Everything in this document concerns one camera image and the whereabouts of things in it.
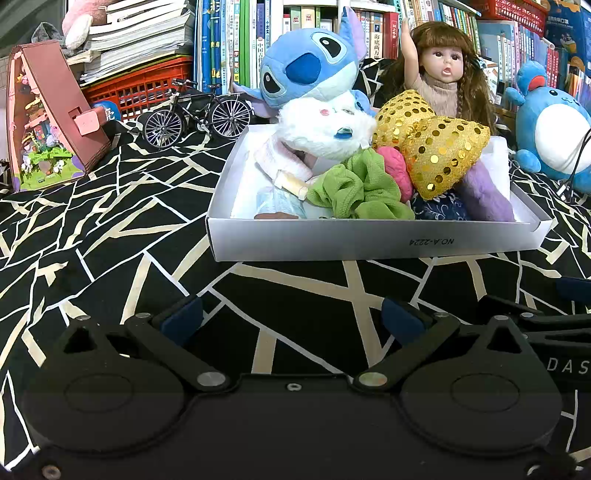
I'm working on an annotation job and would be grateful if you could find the stack of flat books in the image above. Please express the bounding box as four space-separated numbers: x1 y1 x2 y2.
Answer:
65 0 197 86

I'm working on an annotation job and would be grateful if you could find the red plastic basket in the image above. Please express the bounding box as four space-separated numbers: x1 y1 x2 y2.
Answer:
480 0 550 38
82 55 195 123

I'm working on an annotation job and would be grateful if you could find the pink miniature dollhouse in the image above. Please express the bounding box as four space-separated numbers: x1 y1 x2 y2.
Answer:
6 39 114 192

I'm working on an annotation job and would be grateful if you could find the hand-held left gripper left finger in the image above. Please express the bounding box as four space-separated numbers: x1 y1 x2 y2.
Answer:
55 295 232 393

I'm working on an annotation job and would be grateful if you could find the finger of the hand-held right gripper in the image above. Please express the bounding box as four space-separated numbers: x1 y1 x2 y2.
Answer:
556 276 591 302
478 295 591 334

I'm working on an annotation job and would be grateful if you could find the blue alien plush toy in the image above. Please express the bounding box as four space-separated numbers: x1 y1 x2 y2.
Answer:
231 7 377 123

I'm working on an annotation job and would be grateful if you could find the row of upright books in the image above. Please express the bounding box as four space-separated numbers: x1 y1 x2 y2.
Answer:
194 0 591 116

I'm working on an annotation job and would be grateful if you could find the blue round mouse plush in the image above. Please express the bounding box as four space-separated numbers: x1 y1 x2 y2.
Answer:
503 60 591 195

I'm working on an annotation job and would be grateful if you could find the pink scrunchie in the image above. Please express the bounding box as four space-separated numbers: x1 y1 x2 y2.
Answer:
375 147 414 204

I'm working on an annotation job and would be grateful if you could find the gold sequin cloth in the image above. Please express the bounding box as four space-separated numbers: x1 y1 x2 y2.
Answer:
372 89 491 201

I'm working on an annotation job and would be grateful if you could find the brown-haired baby doll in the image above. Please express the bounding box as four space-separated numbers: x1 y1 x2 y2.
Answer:
383 19 497 137

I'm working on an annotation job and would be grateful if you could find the grey cloth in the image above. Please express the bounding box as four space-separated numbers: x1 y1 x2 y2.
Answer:
30 21 68 51

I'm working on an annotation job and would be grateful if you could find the navy patterned scrunchie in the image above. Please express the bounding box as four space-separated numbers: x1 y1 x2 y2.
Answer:
411 189 472 222

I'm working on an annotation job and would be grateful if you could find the white cardboard box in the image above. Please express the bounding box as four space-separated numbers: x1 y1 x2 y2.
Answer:
206 124 555 263

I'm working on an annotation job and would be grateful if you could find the purple cloth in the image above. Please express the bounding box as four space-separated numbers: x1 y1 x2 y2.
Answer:
455 165 515 223

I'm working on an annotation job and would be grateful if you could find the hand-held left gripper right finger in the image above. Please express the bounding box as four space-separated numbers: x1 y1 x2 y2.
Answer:
353 298 539 392

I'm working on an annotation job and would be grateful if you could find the blue cardboard box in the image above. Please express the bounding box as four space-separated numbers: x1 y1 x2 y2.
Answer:
542 0 591 77

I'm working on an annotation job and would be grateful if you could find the white fluffy plush toy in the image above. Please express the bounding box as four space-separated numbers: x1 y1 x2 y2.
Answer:
253 90 377 220

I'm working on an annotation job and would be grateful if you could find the black cable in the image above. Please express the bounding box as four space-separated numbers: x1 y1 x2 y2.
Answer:
556 127 591 204

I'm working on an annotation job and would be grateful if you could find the pink bunny plush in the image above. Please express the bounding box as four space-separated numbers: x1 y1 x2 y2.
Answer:
61 0 114 49

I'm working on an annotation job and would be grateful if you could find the green scrunchie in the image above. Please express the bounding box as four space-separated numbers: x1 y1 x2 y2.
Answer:
307 148 416 220

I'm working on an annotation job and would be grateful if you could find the colourful printed box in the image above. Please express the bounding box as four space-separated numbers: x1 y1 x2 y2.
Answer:
475 55 502 100

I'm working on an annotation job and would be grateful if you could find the metal model bicycle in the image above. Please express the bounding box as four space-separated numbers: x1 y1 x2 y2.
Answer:
142 78 254 149

